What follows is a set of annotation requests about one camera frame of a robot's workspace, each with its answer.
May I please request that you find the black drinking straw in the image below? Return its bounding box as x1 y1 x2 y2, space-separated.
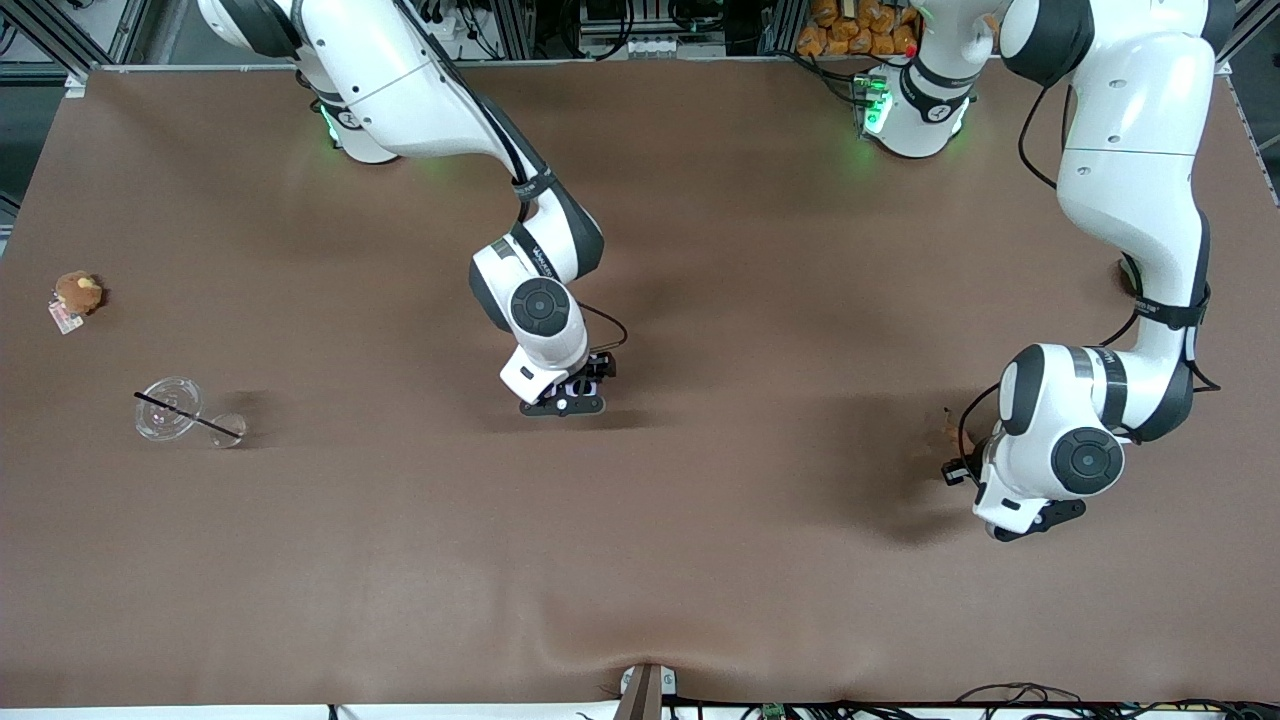
134 392 241 439

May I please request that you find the clear plastic lidded cup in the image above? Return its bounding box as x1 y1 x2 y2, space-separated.
133 376 248 449

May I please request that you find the brown plush toy with tag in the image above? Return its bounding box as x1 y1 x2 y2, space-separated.
48 271 105 336

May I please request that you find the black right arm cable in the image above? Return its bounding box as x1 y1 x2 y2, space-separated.
394 0 630 354

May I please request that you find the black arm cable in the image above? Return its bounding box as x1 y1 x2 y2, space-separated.
954 80 1224 457
394 0 630 354

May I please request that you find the black cable bundle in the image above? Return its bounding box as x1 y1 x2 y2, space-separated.
665 682 1280 720

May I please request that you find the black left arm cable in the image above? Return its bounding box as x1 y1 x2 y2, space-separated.
954 80 1224 457

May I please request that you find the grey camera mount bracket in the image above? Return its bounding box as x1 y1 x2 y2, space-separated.
619 662 679 720

